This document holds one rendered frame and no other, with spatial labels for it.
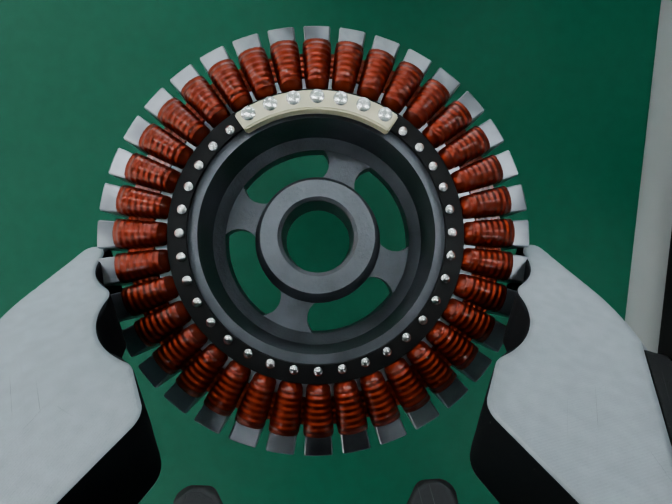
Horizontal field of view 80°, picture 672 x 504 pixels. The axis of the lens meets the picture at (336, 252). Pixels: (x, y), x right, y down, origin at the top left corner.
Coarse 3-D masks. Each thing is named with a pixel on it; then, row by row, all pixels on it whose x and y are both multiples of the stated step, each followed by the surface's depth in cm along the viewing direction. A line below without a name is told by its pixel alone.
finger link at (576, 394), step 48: (528, 288) 9; (576, 288) 9; (528, 336) 8; (576, 336) 8; (624, 336) 8; (528, 384) 7; (576, 384) 7; (624, 384) 7; (480, 432) 7; (528, 432) 6; (576, 432) 6; (624, 432) 6; (480, 480) 7; (528, 480) 6; (576, 480) 6; (624, 480) 6
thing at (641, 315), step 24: (648, 120) 21; (648, 144) 21; (648, 168) 21; (648, 192) 21; (648, 216) 21; (648, 240) 21; (648, 264) 21; (648, 288) 21; (648, 312) 21; (648, 336) 21
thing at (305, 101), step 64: (256, 64) 10; (320, 64) 10; (384, 64) 10; (192, 128) 10; (256, 128) 10; (320, 128) 12; (384, 128) 10; (448, 128) 10; (128, 192) 10; (192, 192) 10; (320, 192) 11; (448, 192) 11; (512, 192) 11; (128, 256) 10; (192, 256) 10; (384, 256) 12; (448, 256) 10; (512, 256) 10; (192, 320) 10; (256, 320) 12; (384, 320) 12; (448, 320) 10; (192, 384) 10; (256, 384) 10; (320, 384) 10; (384, 384) 10; (448, 384) 10; (320, 448) 10
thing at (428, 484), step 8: (424, 480) 5; (432, 480) 5; (440, 480) 5; (184, 488) 5; (192, 488) 5; (200, 488) 5; (208, 488) 5; (416, 488) 5; (424, 488) 5; (432, 488) 5; (440, 488) 5; (448, 488) 5; (176, 496) 5; (184, 496) 5; (192, 496) 5; (200, 496) 5; (208, 496) 5; (216, 496) 5; (416, 496) 5; (424, 496) 5; (432, 496) 5; (440, 496) 5; (448, 496) 5; (456, 496) 5
